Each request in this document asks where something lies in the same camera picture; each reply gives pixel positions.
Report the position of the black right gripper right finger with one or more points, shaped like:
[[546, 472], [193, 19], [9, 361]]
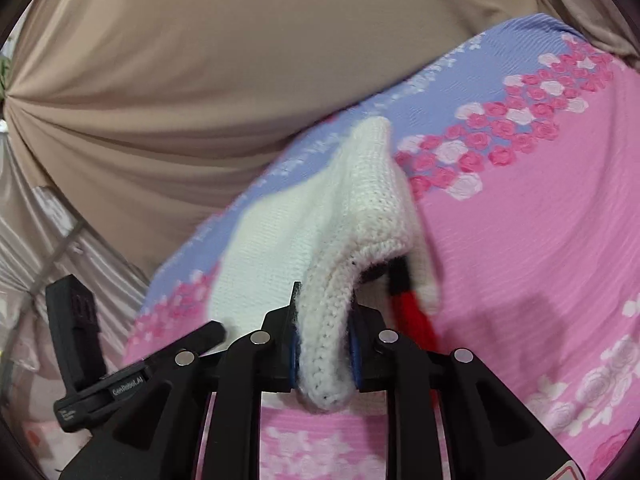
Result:
[[449, 415]]

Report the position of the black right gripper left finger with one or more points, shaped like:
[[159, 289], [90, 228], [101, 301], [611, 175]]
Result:
[[198, 417]]

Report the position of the white knit sweater striped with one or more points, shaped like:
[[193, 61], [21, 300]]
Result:
[[340, 239]]

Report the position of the grey pleated curtain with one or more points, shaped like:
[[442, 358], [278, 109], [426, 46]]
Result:
[[43, 239]]

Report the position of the beige curtain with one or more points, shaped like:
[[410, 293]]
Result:
[[151, 115]]

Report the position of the floral beige cloth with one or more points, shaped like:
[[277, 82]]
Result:
[[600, 21]]

